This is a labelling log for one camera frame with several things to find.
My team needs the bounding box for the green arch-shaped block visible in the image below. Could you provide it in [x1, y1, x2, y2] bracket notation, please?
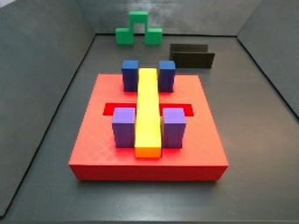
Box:
[116, 11, 162, 45]

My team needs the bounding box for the red base board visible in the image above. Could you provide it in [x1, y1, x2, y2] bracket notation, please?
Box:
[69, 74, 229, 181]

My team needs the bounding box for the yellow long bar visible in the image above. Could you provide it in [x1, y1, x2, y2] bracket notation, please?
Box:
[134, 68, 161, 158]

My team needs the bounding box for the black U-shaped holder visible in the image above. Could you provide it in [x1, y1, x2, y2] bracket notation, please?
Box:
[169, 44, 214, 69]

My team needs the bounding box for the purple post left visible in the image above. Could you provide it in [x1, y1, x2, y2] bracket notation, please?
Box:
[112, 108, 136, 148]

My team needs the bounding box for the purple post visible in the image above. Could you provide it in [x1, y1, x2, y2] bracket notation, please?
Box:
[112, 108, 136, 148]
[162, 108, 186, 148]

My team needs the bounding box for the purple post right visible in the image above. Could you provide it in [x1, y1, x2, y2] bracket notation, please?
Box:
[162, 108, 186, 148]

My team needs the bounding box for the blue post right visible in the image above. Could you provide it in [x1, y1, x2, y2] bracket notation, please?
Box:
[158, 60, 174, 93]

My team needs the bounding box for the blue post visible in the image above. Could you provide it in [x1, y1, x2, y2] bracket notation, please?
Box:
[121, 60, 138, 92]
[158, 60, 174, 93]

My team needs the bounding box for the blue post left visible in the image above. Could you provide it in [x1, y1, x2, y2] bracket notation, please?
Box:
[121, 60, 138, 92]

